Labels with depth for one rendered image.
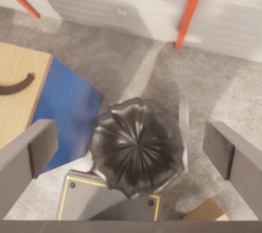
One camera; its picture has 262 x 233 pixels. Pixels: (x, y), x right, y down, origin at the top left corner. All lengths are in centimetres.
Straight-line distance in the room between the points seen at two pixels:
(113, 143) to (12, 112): 55
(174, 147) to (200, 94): 82
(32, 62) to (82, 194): 95
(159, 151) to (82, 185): 62
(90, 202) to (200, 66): 139
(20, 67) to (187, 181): 144
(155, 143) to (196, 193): 77
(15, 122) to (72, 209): 84
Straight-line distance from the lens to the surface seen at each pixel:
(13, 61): 98
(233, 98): 184
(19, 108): 91
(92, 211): 151
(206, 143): 17
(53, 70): 93
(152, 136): 114
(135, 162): 117
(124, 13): 155
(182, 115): 118
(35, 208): 206
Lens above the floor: 167
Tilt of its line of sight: 80 degrees down
